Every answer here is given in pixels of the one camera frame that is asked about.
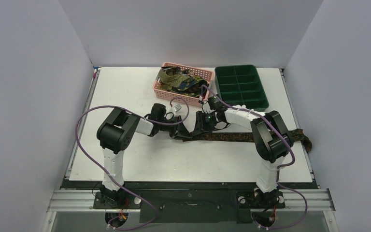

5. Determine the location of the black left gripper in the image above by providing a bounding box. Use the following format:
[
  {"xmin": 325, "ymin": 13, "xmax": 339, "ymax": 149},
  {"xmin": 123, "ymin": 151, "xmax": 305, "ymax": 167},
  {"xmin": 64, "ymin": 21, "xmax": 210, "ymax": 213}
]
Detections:
[{"xmin": 158, "ymin": 116, "xmax": 192, "ymax": 140}]

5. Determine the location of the dark patterned necktie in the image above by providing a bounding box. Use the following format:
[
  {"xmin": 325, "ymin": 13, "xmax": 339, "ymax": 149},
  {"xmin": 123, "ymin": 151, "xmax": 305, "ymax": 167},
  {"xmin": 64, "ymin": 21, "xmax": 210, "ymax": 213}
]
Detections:
[{"xmin": 182, "ymin": 129, "xmax": 312, "ymax": 153}]

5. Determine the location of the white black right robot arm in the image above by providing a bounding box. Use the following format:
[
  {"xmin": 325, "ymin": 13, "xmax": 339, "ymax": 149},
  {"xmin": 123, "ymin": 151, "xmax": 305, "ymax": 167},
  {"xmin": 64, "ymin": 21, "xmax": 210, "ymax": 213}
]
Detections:
[{"xmin": 192, "ymin": 95, "xmax": 294, "ymax": 206}]

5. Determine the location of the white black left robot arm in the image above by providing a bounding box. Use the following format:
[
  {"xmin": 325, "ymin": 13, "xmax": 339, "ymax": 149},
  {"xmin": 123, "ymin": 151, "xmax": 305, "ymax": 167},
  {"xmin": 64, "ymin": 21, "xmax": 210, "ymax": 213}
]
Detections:
[{"xmin": 97, "ymin": 103, "xmax": 191, "ymax": 208}]

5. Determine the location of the pile of patterned ties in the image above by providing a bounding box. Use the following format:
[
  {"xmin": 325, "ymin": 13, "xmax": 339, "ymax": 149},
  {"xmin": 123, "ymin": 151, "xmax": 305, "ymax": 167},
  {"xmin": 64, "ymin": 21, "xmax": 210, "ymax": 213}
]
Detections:
[{"xmin": 157, "ymin": 66, "xmax": 208, "ymax": 98}]

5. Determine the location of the pink plastic basket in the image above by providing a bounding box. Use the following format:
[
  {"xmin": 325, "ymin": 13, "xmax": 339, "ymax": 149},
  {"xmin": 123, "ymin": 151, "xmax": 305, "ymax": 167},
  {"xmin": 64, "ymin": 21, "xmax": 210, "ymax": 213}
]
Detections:
[{"xmin": 152, "ymin": 62, "xmax": 214, "ymax": 107}]

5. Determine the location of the green divided plastic tray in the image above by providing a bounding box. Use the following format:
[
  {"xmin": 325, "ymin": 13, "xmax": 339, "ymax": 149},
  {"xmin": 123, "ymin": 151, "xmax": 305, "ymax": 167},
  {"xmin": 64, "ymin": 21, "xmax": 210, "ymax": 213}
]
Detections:
[{"xmin": 214, "ymin": 64, "xmax": 269, "ymax": 112}]

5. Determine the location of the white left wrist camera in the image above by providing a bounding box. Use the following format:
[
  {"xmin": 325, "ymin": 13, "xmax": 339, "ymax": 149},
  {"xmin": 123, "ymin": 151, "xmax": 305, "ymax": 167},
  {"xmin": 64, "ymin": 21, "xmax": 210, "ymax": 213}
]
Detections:
[{"xmin": 171, "ymin": 104, "xmax": 182, "ymax": 114}]

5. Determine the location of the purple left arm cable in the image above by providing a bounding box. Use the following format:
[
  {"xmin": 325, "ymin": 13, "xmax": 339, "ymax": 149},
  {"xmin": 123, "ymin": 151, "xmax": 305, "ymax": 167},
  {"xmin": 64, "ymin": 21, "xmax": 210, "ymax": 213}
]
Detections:
[{"xmin": 74, "ymin": 97, "xmax": 191, "ymax": 232}]

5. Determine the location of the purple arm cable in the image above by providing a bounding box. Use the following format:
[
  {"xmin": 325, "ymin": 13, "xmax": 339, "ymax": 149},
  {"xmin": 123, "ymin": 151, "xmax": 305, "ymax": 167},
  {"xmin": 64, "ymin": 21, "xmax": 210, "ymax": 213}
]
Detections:
[
  {"xmin": 74, "ymin": 97, "xmax": 191, "ymax": 232},
  {"xmin": 200, "ymin": 84, "xmax": 308, "ymax": 231}
]

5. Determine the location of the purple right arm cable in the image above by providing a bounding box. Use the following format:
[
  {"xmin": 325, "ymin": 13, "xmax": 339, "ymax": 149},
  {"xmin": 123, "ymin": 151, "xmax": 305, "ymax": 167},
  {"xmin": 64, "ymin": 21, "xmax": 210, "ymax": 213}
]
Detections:
[{"xmin": 200, "ymin": 84, "xmax": 308, "ymax": 231}]

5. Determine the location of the black metal base rail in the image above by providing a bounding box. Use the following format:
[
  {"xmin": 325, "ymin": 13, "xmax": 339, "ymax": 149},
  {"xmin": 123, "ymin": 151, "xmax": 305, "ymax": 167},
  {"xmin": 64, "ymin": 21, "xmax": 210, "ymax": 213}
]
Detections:
[{"xmin": 47, "ymin": 183, "xmax": 335, "ymax": 223}]

